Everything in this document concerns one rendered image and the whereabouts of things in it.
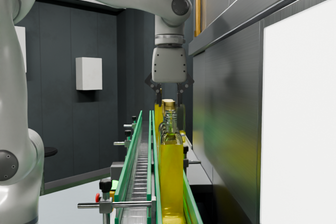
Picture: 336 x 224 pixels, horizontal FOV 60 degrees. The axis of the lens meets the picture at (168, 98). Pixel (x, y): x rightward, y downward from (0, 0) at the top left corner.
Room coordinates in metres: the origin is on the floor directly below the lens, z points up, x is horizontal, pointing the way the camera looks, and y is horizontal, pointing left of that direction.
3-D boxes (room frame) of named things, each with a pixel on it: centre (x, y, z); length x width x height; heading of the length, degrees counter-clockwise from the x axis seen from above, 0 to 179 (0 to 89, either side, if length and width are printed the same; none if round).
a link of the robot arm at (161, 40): (0.85, -0.01, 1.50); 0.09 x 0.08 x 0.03; 93
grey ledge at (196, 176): (1.41, -0.08, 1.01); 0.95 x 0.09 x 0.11; 3
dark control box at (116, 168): (1.32, 0.22, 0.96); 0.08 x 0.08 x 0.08; 3
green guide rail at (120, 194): (1.52, 0.17, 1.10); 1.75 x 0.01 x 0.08; 3
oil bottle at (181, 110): (1.58, -0.07, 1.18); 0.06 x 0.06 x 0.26; 8
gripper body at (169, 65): (0.85, 0.00, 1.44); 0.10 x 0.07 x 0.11; 93
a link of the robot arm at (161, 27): (0.84, -0.01, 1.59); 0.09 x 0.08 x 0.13; 13
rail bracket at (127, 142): (1.21, 0.19, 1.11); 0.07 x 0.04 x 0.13; 93
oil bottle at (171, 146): (0.73, -0.01, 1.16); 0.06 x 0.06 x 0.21; 3
